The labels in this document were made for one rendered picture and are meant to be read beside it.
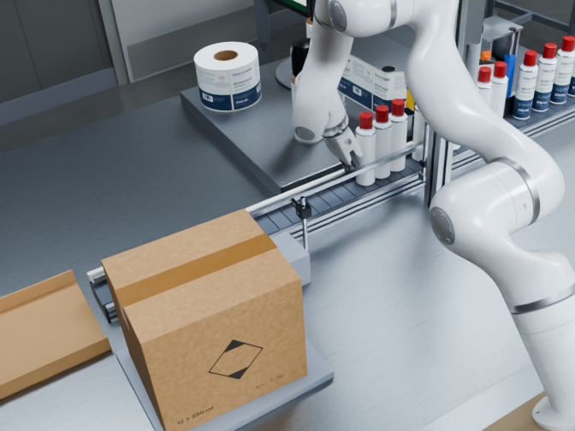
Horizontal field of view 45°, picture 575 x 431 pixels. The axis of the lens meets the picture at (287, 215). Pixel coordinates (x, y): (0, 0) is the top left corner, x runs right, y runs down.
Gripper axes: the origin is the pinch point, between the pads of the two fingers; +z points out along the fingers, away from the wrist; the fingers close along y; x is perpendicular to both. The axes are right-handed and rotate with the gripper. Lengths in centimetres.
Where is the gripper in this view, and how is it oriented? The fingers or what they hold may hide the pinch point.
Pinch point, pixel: (351, 168)
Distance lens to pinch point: 180.3
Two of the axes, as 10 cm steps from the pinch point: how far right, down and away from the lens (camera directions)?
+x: -7.8, 6.1, -1.4
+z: 3.5, 6.1, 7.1
